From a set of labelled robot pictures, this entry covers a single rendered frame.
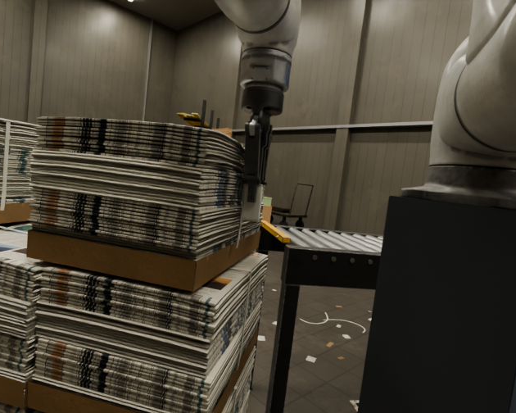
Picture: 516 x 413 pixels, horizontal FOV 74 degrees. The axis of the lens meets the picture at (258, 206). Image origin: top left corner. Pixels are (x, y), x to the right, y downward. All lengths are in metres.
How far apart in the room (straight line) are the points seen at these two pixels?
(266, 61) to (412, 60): 7.13
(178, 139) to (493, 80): 0.37
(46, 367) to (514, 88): 0.69
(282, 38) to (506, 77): 0.35
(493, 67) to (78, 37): 13.04
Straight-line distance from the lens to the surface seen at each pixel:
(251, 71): 0.62
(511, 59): 0.40
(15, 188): 0.96
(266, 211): 6.29
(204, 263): 0.51
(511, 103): 0.42
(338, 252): 1.15
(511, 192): 0.59
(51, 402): 0.67
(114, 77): 13.37
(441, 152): 0.62
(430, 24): 7.83
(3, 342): 0.70
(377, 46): 8.18
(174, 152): 0.49
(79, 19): 13.42
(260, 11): 0.54
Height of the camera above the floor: 1.00
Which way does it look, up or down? 4 degrees down
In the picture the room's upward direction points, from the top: 7 degrees clockwise
